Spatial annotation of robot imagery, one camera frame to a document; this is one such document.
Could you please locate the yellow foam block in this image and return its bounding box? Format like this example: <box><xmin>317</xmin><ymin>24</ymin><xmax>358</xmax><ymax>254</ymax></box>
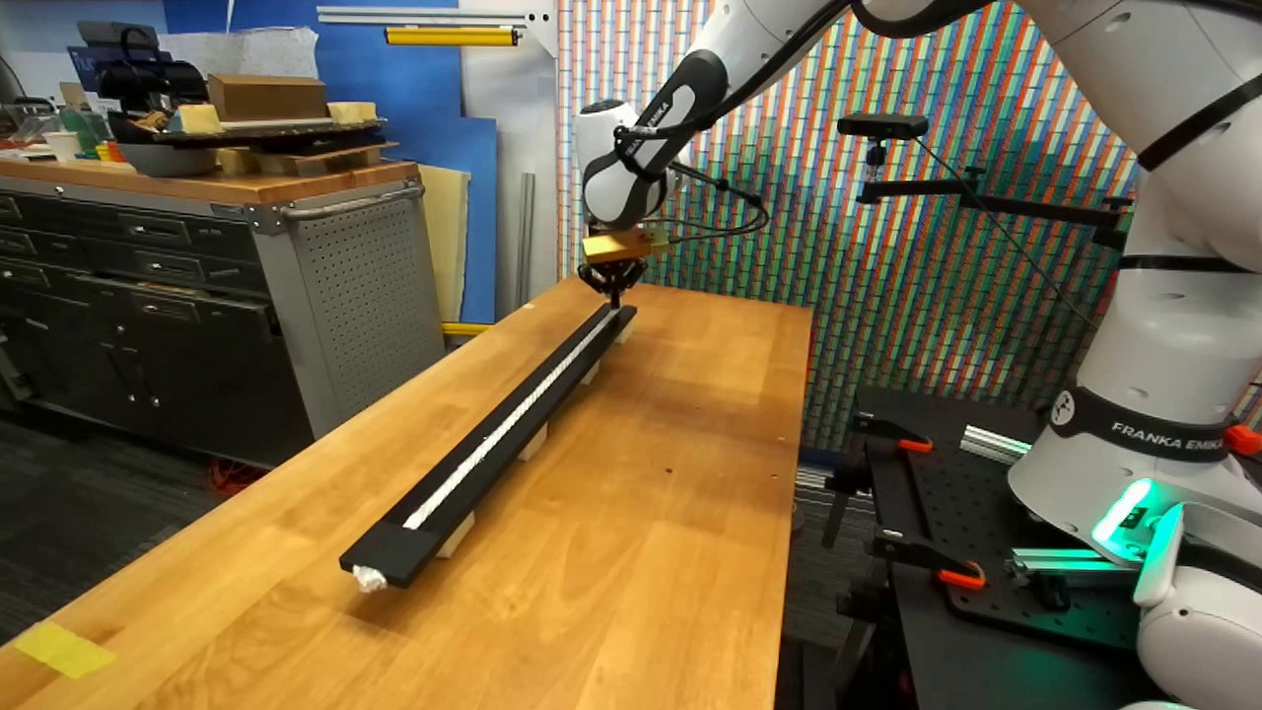
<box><xmin>175</xmin><ymin>104</ymin><xmax>226</xmax><ymax>140</ymax></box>
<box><xmin>328</xmin><ymin>100</ymin><xmax>388</xmax><ymax>132</ymax></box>

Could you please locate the yellow tape patch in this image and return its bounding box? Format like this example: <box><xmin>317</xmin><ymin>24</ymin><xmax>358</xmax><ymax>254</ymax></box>
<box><xmin>7</xmin><ymin>618</ymin><xmax>122</xmax><ymax>684</ymax></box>

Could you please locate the yellow hanging bar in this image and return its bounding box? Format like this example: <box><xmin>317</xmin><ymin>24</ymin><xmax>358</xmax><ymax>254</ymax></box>
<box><xmin>383</xmin><ymin>24</ymin><xmax>523</xmax><ymax>53</ymax></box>

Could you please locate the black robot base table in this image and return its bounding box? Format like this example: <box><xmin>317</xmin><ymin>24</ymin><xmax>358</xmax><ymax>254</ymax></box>
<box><xmin>839</xmin><ymin>384</ymin><xmax>1160</xmax><ymax>710</ymax></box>

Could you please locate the multicolour striped backdrop screen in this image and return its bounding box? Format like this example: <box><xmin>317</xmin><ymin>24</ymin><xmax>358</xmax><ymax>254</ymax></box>
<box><xmin>547</xmin><ymin>0</ymin><xmax>1262</xmax><ymax>465</ymax></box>

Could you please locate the black machine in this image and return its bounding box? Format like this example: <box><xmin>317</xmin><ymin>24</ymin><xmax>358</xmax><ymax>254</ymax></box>
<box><xmin>71</xmin><ymin>16</ymin><xmax>215</xmax><ymax>116</ymax></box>

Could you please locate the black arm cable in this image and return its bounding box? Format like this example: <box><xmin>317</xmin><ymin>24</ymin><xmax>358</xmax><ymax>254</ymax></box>
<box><xmin>577</xmin><ymin>0</ymin><xmax>861</xmax><ymax>246</ymax></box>

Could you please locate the black orange bar clamp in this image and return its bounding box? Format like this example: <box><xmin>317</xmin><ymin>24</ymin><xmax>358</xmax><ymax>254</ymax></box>
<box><xmin>1223</xmin><ymin>420</ymin><xmax>1262</xmax><ymax>465</ymax></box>
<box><xmin>821</xmin><ymin>407</ymin><xmax>940</xmax><ymax>550</ymax></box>
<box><xmin>863</xmin><ymin>525</ymin><xmax>993</xmax><ymax>625</ymax></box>

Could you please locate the blue board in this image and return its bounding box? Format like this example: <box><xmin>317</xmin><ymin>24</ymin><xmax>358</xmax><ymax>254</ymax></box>
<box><xmin>161</xmin><ymin>0</ymin><xmax>504</xmax><ymax>329</ymax></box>

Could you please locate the cream foam panel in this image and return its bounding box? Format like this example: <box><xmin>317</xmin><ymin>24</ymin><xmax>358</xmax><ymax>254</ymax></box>
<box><xmin>416</xmin><ymin>162</ymin><xmax>472</xmax><ymax>329</ymax></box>

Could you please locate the grey metal pole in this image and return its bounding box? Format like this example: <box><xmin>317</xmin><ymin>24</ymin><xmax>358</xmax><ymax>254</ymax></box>
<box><xmin>512</xmin><ymin>169</ymin><xmax>541</xmax><ymax>313</ymax></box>

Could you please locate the aluminium profile bar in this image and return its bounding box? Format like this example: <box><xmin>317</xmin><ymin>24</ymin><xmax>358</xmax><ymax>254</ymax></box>
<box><xmin>959</xmin><ymin>421</ymin><xmax>1041</xmax><ymax>465</ymax></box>
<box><xmin>1005</xmin><ymin>544</ymin><xmax>1135</xmax><ymax>584</ymax></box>

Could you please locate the white hanging rail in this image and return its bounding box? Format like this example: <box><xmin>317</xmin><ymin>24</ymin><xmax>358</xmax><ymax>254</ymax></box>
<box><xmin>312</xmin><ymin>6</ymin><xmax>556</xmax><ymax>33</ymax></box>

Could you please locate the white braided rope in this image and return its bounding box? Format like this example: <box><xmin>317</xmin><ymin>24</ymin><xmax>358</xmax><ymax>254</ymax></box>
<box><xmin>349</xmin><ymin>306</ymin><xmax>627</xmax><ymax>604</ymax></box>

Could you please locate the black camera on stand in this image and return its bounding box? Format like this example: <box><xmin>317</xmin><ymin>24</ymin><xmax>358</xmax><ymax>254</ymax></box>
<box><xmin>835</xmin><ymin>112</ymin><xmax>930</xmax><ymax>144</ymax></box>

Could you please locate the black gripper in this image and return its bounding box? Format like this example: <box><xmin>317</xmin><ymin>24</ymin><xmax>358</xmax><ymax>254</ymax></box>
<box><xmin>577</xmin><ymin>258</ymin><xmax>652</xmax><ymax>315</ymax></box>

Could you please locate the long black slotted rail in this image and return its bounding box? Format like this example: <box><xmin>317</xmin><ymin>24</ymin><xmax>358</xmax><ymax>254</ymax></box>
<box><xmin>334</xmin><ymin>298</ymin><xmax>640</xmax><ymax>600</ymax></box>

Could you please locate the grey perforated metal cabinet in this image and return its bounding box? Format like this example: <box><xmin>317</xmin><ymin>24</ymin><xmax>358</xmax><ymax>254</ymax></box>
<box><xmin>0</xmin><ymin>154</ymin><xmax>451</xmax><ymax>473</ymax></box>

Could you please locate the wooden box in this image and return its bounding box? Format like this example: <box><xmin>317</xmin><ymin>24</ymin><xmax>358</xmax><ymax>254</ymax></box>
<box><xmin>207</xmin><ymin>70</ymin><xmax>330</xmax><ymax>125</ymax></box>

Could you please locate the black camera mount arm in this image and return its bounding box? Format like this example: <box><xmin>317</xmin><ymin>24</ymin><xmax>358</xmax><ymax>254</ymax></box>
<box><xmin>851</xmin><ymin>135</ymin><xmax>1135</xmax><ymax>254</ymax></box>

